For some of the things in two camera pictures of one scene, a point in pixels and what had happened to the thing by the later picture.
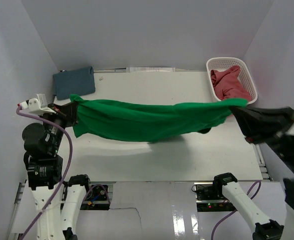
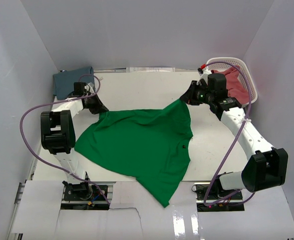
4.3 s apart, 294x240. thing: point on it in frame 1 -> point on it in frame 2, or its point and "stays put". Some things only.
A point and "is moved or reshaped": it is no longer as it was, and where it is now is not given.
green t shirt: [114, 120] is moved or reshaped
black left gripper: [67, 111] -> [100, 108]
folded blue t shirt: [76, 82] stays put
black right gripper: [260, 124] -> [189, 96]
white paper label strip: [151, 69] stays put
